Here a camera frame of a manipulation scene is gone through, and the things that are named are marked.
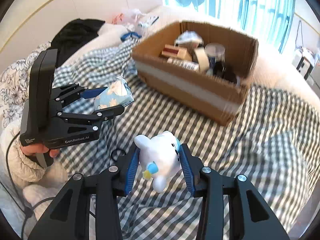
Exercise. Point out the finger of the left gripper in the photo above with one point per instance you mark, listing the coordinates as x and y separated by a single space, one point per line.
92 93
105 114

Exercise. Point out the white orange plastic bag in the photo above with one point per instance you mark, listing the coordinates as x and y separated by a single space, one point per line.
134 19

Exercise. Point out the floral white quilt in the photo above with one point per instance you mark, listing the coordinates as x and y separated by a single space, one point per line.
15 86

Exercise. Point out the left hand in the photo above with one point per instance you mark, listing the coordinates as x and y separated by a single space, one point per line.
39 148

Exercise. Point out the black garment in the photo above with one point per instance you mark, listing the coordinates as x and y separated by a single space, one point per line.
73 36

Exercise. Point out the wooden block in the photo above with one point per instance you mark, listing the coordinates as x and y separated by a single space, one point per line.
176 52

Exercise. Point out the brown cardboard box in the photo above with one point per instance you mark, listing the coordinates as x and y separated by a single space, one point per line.
212 96

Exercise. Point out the white fleece sleeve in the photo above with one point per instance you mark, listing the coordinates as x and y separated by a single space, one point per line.
24 171

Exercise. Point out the blue curtain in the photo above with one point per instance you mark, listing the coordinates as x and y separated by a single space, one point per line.
268 20

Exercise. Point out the checkered bed sheet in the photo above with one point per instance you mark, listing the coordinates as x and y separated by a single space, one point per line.
274 141

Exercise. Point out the white tape roll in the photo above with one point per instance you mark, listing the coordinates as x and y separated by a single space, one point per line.
200 57

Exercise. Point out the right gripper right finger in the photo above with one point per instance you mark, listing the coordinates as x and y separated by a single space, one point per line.
250 217

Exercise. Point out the white plush toy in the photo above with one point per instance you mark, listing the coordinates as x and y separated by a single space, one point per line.
159 158

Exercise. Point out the blue cartoon tissue pack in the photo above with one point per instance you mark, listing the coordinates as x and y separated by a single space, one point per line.
118 93

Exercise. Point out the clear plastic jar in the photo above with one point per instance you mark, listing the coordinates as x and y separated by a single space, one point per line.
215 53

